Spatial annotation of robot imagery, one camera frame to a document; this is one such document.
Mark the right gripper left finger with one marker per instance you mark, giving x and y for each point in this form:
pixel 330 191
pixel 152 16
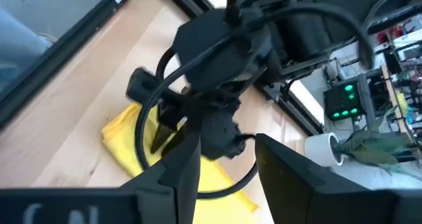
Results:
pixel 174 178

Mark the black box with green lights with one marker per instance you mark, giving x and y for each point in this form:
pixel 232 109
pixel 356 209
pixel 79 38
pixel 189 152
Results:
pixel 343 102

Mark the person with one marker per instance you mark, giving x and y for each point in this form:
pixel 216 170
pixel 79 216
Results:
pixel 16 46

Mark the potted plant in white pot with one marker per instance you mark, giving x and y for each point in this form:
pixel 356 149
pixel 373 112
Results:
pixel 321 148

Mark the wooden background shelf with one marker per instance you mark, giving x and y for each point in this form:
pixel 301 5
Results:
pixel 394 99

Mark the yellow microfiber towel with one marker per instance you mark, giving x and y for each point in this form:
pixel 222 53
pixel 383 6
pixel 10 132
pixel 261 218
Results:
pixel 122 141

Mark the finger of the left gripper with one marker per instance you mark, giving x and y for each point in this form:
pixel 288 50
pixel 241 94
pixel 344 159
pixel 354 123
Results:
pixel 161 136
pixel 178 140

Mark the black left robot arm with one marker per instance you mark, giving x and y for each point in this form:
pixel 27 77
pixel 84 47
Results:
pixel 306 33

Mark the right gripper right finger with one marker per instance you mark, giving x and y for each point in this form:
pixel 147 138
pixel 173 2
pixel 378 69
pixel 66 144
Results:
pixel 290 184

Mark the silver black front rail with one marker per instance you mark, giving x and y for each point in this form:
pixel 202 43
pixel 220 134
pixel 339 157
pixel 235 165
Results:
pixel 66 49

